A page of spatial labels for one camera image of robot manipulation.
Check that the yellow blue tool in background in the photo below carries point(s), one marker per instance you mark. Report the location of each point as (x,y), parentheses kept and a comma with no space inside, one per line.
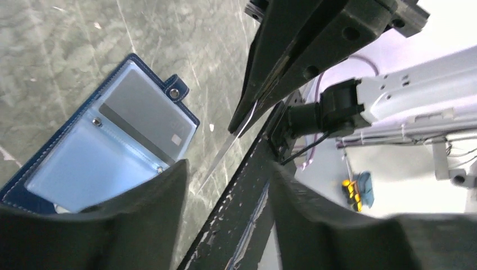
(358,191)

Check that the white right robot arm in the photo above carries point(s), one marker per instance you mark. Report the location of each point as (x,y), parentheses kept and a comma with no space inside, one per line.
(359,103)

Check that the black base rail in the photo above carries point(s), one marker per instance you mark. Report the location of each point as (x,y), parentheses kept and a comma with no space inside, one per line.
(236,232)

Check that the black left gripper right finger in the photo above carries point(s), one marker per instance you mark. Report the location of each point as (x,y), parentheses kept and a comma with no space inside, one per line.
(313,232)

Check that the grey card in holder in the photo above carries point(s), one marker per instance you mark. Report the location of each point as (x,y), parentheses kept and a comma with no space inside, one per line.
(142,110)

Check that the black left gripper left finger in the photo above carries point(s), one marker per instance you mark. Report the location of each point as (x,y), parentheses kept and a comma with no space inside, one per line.
(135,230)

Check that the blue leather card holder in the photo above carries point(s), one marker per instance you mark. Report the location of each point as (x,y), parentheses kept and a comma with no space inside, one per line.
(89,159)

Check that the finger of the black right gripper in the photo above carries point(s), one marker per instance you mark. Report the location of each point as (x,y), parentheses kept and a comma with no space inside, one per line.
(281,23)
(336,30)

